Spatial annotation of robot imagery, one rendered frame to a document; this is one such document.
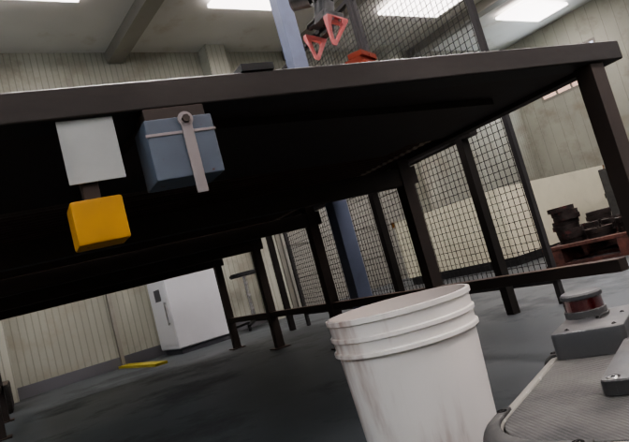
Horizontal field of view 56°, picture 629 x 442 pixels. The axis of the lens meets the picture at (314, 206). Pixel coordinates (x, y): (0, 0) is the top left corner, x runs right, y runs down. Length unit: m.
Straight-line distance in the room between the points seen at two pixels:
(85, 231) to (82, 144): 0.17
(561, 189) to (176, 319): 4.42
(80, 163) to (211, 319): 5.64
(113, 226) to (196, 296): 5.60
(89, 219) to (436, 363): 0.67
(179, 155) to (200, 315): 5.57
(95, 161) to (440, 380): 0.74
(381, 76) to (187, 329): 5.42
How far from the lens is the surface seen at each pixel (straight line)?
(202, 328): 6.69
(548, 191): 6.95
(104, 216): 1.11
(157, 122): 1.18
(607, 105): 1.99
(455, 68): 1.59
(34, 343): 7.10
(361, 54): 2.57
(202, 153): 1.18
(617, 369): 0.86
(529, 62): 1.78
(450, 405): 1.15
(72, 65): 7.98
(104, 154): 1.17
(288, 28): 3.84
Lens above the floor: 0.48
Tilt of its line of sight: 6 degrees up
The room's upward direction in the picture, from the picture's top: 15 degrees counter-clockwise
